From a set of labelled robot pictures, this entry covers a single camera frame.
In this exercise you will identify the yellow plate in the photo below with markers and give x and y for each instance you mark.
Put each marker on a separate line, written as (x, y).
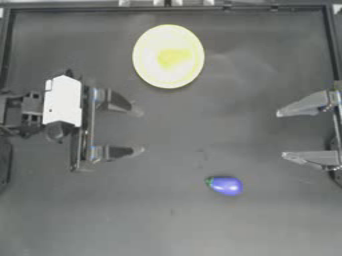
(168, 76)

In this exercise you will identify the purple toy eggplant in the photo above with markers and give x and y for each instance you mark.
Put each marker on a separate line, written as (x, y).
(227, 186)

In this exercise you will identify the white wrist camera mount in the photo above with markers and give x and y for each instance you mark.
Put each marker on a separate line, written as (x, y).
(61, 100)

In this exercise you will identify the black table frame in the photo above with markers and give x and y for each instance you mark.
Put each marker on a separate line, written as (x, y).
(66, 7)

